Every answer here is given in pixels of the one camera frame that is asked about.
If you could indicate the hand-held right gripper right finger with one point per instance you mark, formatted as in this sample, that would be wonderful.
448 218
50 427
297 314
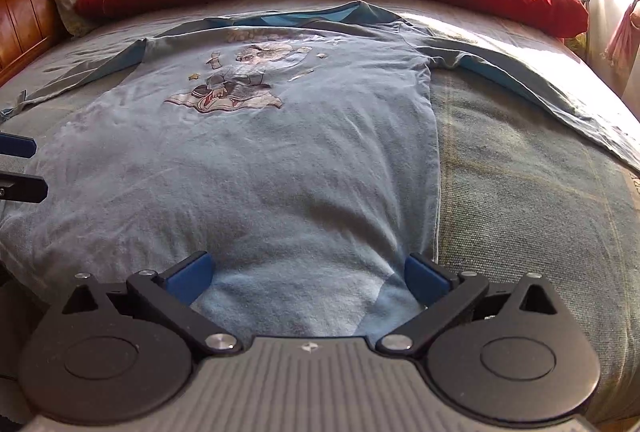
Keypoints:
425 282

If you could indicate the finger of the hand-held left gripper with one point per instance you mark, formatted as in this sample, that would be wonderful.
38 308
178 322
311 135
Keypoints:
25 188
17 146

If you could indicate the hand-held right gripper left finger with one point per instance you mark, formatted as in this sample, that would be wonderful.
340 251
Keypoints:
192 277

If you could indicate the light blue cartoon print shirt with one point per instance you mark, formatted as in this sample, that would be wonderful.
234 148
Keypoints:
250 162

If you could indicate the yellow-green cloth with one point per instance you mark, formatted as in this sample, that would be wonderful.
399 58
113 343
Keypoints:
575 43

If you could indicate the pink fringed curtain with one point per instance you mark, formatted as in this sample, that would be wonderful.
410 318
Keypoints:
622 37

